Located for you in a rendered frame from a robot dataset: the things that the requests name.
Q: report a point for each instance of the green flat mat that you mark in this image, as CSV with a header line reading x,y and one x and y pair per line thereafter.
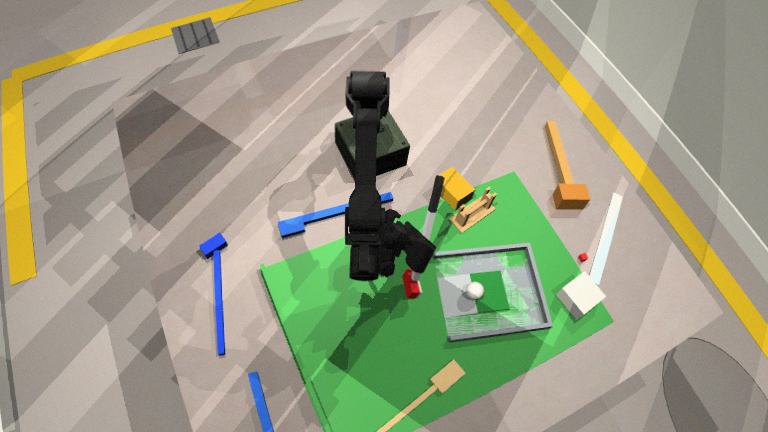
x,y
370,352

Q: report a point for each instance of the white golf ball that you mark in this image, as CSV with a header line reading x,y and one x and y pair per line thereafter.
x,y
475,290

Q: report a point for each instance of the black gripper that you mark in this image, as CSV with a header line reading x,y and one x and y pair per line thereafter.
x,y
406,237

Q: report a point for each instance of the white block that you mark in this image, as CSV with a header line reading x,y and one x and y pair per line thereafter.
x,y
580,295

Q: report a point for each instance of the yellow block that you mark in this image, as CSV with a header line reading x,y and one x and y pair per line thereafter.
x,y
456,190

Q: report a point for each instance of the white flat strip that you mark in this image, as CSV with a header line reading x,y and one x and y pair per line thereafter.
x,y
604,243

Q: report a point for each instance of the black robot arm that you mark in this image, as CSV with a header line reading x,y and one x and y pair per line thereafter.
x,y
367,99

